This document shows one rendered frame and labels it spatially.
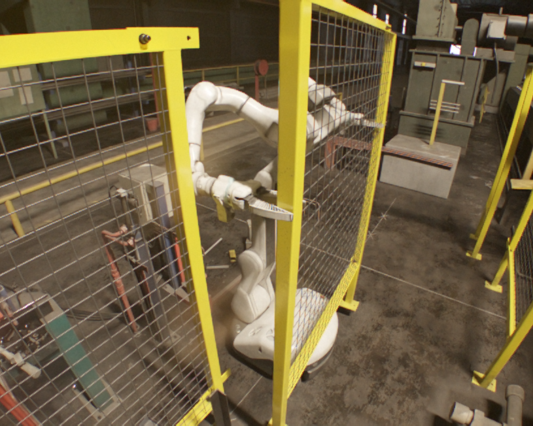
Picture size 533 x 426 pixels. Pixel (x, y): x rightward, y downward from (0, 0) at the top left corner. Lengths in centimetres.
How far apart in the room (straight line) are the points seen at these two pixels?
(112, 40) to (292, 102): 39
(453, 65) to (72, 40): 486
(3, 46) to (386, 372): 227
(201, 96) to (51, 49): 54
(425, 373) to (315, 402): 76
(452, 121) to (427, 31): 136
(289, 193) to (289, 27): 36
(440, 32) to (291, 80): 461
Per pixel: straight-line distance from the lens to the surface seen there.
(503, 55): 520
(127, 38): 76
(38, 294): 165
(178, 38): 84
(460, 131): 518
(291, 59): 66
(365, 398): 211
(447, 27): 522
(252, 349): 193
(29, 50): 67
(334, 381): 213
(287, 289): 90
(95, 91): 990
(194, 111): 107
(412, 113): 521
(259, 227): 160
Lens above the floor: 180
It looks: 29 degrees down
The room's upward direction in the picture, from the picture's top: straight up
